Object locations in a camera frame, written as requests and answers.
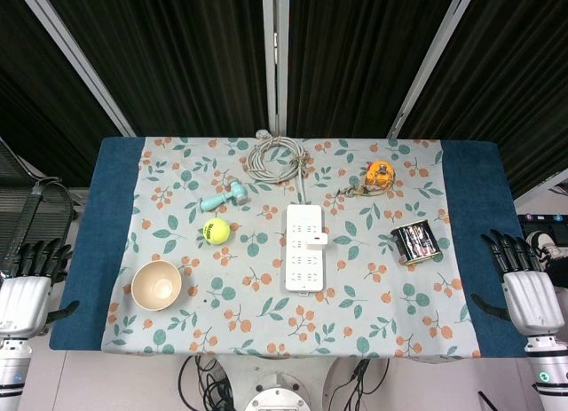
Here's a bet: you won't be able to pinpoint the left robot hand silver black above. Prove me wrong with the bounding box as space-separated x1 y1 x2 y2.
0 239 81 340

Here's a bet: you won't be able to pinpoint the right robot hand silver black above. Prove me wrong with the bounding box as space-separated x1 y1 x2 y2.
470 228 565 340

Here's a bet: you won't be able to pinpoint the white plug adapter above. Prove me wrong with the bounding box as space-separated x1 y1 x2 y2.
303 233 329 251

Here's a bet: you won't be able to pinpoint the white power strip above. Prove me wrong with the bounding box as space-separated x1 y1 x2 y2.
285 203 324 293

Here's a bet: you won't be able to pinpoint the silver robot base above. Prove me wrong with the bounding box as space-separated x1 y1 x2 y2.
217 355 343 411

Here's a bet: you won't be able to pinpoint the white black sneaker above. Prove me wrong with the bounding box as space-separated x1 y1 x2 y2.
525 231 568 274

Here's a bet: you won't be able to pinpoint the dark monitor edge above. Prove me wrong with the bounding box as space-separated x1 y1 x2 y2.
517 213 568 224

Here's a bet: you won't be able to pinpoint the black mesh chair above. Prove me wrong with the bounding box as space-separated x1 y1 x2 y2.
0 135 77 288

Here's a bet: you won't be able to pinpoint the blue table cover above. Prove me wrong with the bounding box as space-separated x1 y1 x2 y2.
48 137 529 359

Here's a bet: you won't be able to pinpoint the beige bowl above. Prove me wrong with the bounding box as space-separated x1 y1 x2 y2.
130 259 184 313

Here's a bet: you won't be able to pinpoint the orange tape measure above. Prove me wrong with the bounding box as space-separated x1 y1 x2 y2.
335 160 398 198

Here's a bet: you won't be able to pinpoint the yellow tennis ball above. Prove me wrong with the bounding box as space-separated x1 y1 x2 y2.
202 217 232 246

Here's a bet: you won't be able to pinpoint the teal toy hammer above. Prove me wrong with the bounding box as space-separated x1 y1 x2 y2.
199 179 249 211

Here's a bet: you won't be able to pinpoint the floral tablecloth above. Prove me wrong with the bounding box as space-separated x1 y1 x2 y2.
100 137 483 359

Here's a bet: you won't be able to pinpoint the black curtain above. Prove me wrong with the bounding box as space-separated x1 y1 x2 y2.
0 0 568 199

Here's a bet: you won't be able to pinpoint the black floor cables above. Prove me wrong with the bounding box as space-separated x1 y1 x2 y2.
177 355 391 411

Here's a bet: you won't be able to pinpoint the grey metal frame post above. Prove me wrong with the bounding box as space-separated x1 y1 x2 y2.
385 0 483 139
261 0 292 137
12 0 137 138

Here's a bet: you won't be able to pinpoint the grey cable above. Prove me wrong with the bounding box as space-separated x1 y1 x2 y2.
245 129 312 206

